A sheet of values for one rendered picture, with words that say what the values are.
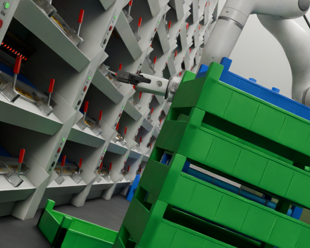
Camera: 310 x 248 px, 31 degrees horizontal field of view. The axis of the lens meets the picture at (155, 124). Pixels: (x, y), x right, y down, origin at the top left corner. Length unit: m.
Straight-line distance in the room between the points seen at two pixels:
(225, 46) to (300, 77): 0.37
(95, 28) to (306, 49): 0.78
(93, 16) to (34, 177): 0.48
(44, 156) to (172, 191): 0.76
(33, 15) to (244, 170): 0.51
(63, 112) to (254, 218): 0.80
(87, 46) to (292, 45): 0.76
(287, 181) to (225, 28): 0.97
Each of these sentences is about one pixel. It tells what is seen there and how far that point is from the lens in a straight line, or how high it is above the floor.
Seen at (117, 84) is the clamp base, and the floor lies 0.50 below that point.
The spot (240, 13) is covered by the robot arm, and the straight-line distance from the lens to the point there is 1.88.
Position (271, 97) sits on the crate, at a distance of 1.28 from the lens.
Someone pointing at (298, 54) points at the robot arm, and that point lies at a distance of 2.05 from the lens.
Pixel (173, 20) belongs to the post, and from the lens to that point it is 3.07.
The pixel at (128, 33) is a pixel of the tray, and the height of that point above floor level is 0.66.
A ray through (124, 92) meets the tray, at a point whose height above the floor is 0.50.
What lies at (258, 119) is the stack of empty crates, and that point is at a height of 0.42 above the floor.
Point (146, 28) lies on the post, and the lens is 2.35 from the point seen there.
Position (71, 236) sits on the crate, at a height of 0.04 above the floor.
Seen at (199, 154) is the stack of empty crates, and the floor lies 0.33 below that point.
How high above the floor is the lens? 0.30
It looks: 3 degrees up
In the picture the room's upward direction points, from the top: 22 degrees clockwise
